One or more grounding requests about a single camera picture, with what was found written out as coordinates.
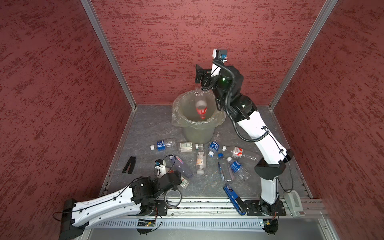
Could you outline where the purple Ganten bottle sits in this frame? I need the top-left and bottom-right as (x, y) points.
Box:
(169, 155), (194, 179)

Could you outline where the red label cola bottle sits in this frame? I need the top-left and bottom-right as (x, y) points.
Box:
(195, 88), (208, 120)

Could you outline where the orange label clear bottle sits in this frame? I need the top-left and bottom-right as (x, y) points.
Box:
(196, 151), (207, 175)

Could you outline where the blue cap clear bottle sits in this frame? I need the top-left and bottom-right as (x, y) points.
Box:
(218, 153), (234, 183)

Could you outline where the Wahaha red white bottle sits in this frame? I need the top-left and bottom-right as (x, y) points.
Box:
(222, 146), (261, 162)

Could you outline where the Pocari blue label bottle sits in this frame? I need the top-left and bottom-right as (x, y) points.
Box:
(227, 157), (251, 182)

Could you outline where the red white label bottle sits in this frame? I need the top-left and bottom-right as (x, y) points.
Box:
(180, 176), (190, 189)

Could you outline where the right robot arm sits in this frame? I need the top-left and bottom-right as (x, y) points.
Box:
(195, 61), (294, 215)

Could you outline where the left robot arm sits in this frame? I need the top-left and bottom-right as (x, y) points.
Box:
(59, 171), (182, 240)

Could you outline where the clear plastic bin liner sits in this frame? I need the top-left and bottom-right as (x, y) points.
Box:
(172, 90), (226, 130)

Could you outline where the blue label bottle by bin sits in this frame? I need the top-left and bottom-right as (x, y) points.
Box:
(208, 133), (221, 157)

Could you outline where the blue label bottle far left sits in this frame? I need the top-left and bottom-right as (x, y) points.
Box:
(150, 138), (176, 152)

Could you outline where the black stapler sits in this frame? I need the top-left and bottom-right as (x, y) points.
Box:
(122, 156), (137, 174)

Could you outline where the blue utility knife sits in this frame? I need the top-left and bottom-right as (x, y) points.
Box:
(223, 184), (247, 216)

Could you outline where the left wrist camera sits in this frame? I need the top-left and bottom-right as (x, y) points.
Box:
(154, 159), (167, 178)

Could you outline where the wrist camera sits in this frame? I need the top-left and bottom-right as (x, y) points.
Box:
(213, 49), (228, 67)
(154, 159), (167, 178)

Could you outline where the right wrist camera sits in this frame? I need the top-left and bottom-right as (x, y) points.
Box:
(213, 49), (228, 67)

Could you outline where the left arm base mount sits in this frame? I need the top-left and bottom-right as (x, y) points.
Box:
(136, 200), (168, 217)

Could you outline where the aluminium front rail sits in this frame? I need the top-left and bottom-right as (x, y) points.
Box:
(85, 196), (329, 219)

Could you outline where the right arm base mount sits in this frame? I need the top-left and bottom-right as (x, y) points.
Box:
(245, 200), (287, 217)

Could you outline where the white slotted cable duct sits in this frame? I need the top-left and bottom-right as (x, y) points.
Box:
(94, 218), (264, 231)

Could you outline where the left aluminium corner post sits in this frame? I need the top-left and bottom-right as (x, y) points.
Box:
(81, 0), (137, 111)

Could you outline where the aluminium corner post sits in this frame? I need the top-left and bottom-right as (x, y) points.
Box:
(81, 0), (137, 111)
(269, 0), (338, 111)

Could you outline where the right aluminium corner post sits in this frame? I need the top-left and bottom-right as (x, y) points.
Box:
(269, 0), (338, 111)

